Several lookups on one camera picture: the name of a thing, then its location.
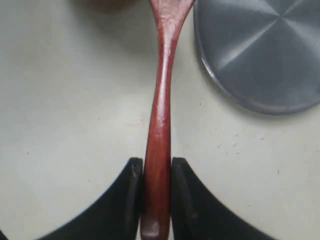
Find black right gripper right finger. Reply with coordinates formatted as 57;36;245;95
171;157;272;240

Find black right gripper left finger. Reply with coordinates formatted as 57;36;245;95
41;157;143;240

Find red wooden spoon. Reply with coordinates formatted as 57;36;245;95
140;0;195;240

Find brown wooden cup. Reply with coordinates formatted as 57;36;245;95
73;0;139;14

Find round steel plate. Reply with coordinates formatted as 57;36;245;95
193;0;320;115

